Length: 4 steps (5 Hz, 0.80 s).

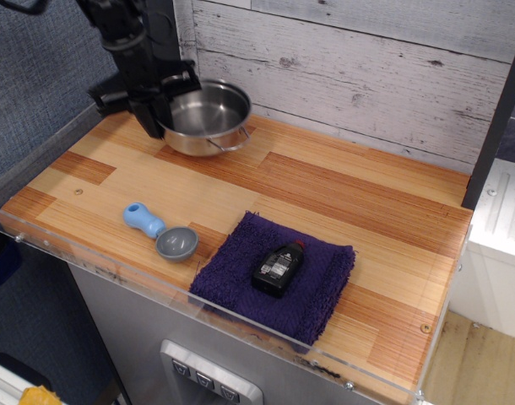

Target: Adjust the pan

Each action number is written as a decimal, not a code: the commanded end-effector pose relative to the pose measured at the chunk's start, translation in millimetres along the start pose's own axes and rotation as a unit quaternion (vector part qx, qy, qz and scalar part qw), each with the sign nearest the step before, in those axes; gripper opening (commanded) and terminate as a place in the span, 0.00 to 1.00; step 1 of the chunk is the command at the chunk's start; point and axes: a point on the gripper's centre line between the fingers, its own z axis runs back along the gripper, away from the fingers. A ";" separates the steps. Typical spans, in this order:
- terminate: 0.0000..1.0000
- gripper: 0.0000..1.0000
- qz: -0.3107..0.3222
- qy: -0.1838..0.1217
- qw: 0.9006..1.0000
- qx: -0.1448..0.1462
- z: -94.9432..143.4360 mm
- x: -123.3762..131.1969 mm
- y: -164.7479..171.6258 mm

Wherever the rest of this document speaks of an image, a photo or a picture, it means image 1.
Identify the purple towel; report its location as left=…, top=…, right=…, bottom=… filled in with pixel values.
left=189, top=212, right=355, bottom=345

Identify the white aluminium side unit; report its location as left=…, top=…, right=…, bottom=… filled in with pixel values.
left=449, top=159, right=515, bottom=338

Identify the dark grey left post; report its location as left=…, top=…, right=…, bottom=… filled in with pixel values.
left=144, top=0, right=181, bottom=61

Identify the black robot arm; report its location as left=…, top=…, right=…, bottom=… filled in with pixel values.
left=79, top=1, right=201, bottom=139

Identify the dark grey post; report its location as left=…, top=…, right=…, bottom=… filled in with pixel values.
left=461, top=56, right=515, bottom=210
left=144, top=0, right=181, bottom=61

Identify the small black bottle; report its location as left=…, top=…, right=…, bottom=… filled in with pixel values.
left=252, top=240, right=305, bottom=298

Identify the silver dispenser button panel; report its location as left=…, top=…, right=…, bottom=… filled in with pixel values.
left=160, top=339, right=263, bottom=405

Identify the dark grey right post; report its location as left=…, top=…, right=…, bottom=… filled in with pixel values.
left=461, top=56, right=515, bottom=210

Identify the blue grey toy scoop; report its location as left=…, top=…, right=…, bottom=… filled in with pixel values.
left=122, top=202, right=199, bottom=262

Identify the stainless steel pan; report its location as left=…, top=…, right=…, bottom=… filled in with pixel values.
left=160, top=79, right=252, bottom=157

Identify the clear acrylic guard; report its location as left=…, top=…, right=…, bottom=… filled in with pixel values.
left=0, top=84, right=474, bottom=405

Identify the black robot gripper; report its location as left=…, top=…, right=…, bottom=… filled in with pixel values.
left=89, top=35, right=201, bottom=139

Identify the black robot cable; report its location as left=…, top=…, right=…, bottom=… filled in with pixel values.
left=0, top=0, right=52, bottom=16

